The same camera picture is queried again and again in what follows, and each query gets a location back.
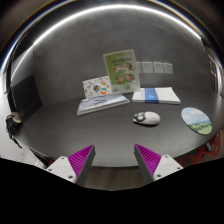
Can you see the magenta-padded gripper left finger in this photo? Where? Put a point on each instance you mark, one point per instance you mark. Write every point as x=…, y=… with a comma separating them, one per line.
x=63, y=166

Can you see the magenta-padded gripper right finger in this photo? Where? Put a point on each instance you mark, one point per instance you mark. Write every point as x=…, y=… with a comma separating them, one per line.
x=165, y=166

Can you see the white panda-print computer mouse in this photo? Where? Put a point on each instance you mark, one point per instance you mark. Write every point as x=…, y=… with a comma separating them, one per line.
x=150, y=118

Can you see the oval landscape-print mouse pad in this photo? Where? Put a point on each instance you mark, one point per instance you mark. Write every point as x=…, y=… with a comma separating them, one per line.
x=196, y=121

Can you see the red chair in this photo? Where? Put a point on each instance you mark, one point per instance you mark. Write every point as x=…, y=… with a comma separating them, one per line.
x=206, y=151

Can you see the black bag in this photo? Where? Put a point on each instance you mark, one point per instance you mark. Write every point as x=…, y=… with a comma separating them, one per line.
x=12, y=126

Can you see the white book with blue band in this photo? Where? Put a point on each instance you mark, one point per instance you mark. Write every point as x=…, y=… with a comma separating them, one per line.
x=156, y=95

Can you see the grey-cover book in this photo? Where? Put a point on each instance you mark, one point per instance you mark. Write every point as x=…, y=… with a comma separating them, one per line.
x=100, y=104

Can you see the black screen panel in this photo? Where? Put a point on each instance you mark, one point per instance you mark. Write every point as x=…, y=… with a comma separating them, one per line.
x=26, y=96

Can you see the small white colourful-print card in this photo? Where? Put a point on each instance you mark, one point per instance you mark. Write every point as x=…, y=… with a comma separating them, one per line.
x=96, y=87

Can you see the green menu sign stand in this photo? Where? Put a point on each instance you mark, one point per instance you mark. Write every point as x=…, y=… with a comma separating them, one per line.
x=121, y=71

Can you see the curved ceiling light strip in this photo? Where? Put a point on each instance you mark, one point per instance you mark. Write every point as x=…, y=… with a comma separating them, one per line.
x=126, y=6

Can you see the white wall socket group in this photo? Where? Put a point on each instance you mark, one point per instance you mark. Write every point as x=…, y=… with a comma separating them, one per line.
x=147, y=67

